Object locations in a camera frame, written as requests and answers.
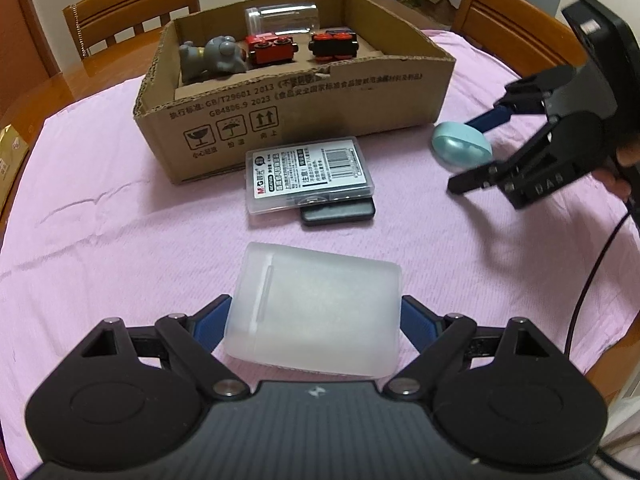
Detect mint green earbud case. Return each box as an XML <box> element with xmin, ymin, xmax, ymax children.
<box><xmin>432</xmin><ymin>122</ymin><xmax>494</xmax><ymax>169</ymax></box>

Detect frosted translucent plastic box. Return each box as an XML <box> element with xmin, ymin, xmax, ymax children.
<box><xmin>222</xmin><ymin>243</ymin><xmax>402</xmax><ymax>378</ymax></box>

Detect black toy train red wheels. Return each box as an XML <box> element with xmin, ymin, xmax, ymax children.
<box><xmin>308</xmin><ymin>29</ymin><xmax>359</xmax><ymax>63</ymax></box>

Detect person's right hand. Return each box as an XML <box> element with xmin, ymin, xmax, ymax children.
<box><xmin>591</xmin><ymin>140</ymin><xmax>640</xmax><ymax>202</ymax></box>

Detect wooden chair right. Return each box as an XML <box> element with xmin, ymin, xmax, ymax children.
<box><xmin>451</xmin><ymin>0</ymin><xmax>587</xmax><ymax>77</ymax></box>

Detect dark grey flat case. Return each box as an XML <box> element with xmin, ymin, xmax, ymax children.
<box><xmin>299</xmin><ymin>197</ymin><xmax>375</xmax><ymax>226</ymax></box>

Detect pink tablecloth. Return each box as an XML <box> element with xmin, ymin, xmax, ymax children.
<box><xmin>0</xmin><ymin>28</ymin><xmax>640</xmax><ymax>478</ymax></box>

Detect clear case with label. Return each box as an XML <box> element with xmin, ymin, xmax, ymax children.
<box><xmin>245</xmin><ymin>136</ymin><xmax>375</xmax><ymax>216</ymax></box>

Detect clear plastic jar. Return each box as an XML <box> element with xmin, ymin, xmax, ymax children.
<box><xmin>245</xmin><ymin>2</ymin><xmax>320</xmax><ymax>36</ymax></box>

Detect red toy train car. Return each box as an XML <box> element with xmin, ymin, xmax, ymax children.
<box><xmin>245</xmin><ymin>32</ymin><xmax>298</xmax><ymax>67</ymax></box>

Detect brown cardboard box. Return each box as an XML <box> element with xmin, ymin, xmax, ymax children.
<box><xmin>134</xmin><ymin>0</ymin><xmax>456</xmax><ymax>184</ymax></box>

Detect gold tissue box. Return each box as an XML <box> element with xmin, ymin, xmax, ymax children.
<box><xmin>0</xmin><ymin>125</ymin><xmax>30</xmax><ymax>212</ymax></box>

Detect grey elephant figurine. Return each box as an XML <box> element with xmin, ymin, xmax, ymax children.
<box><xmin>178</xmin><ymin>36</ymin><xmax>247</xmax><ymax>84</ymax></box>

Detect wooden chair behind box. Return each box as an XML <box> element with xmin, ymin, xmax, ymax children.
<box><xmin>63</xmin><ymin>0</ymin><xmax>201</xmax><ymax>58</ymax></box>

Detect black cable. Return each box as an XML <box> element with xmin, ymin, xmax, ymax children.
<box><xmin>563</xmin><ymin>209</ymin><xmax>634</xmax><ymax>359</ymax></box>

